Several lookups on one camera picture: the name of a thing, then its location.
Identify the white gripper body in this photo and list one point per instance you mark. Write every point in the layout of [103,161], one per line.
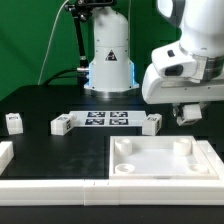
[177,76]

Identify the white square tabletop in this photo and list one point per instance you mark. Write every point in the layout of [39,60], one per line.
[159,157]

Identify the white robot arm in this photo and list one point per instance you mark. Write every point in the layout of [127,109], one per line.
[111,73]

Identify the white fiducial marker sheet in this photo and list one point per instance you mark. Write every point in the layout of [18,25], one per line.
[109,118]

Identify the white U-shaped obstacle fence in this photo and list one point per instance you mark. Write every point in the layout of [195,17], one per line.
[117,191]

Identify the black camera stand pole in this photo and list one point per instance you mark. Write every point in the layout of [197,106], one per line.
[81,11]

